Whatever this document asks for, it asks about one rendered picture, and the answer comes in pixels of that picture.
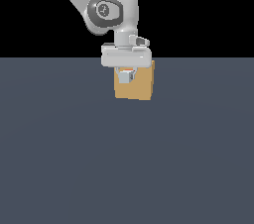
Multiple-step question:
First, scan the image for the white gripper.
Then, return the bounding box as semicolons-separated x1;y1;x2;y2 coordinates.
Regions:
100;43;154;84

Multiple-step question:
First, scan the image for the tan box with hole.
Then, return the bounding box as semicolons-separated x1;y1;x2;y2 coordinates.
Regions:
113;59;156;101

